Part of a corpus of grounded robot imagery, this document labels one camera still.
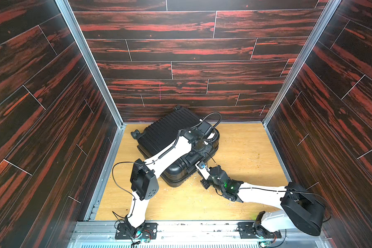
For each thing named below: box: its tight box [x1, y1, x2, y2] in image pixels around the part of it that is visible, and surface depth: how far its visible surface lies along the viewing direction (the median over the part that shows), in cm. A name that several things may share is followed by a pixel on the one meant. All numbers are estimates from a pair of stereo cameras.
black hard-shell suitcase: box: [130, 105, 220, 188], surface depth 79 cm
